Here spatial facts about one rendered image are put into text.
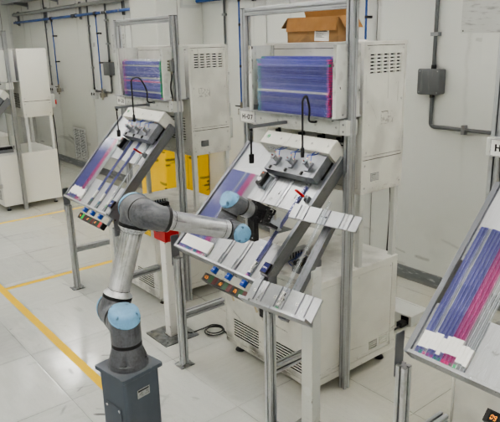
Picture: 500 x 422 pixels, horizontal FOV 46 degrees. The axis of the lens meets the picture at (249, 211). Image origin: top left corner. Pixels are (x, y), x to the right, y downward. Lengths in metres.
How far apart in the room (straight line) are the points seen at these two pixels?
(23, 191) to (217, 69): 3.50
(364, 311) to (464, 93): 1.64
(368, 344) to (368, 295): 0.29
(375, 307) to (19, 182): 4.71
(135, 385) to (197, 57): 2.31
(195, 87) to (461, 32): 1.72
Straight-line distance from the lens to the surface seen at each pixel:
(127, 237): 2.31
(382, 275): 3.21
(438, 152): 4.22
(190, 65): 3.93
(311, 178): 2.71
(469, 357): 2.02
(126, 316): 2.25
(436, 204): 4.29
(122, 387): 2.32
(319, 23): 3.23
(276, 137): 3.01
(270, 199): 2.86
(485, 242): 2.20
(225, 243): 2.87
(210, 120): 4.03
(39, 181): 7.04
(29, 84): 6.91
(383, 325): 3.35
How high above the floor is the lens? 1.73
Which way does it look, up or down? 16 degrees down
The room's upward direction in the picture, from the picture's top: 1 degrees counter-clockwise
